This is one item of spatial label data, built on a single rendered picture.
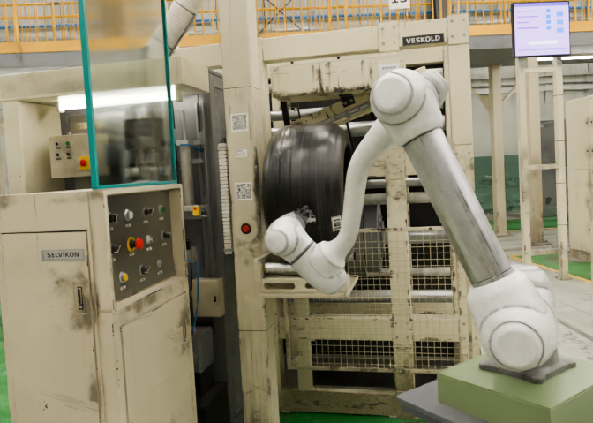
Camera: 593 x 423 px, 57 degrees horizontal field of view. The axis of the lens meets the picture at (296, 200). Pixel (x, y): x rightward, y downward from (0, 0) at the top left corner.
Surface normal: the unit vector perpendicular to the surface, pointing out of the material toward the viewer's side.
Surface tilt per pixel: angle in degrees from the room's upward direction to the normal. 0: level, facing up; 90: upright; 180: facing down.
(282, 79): 90
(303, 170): 71
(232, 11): 90
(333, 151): 63
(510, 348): 96
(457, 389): 90
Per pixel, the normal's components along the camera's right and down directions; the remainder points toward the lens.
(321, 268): -0.15, 0.17
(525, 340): -0.42, 0.22
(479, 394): -0.83, 0.07
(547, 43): 0.07, 0.05
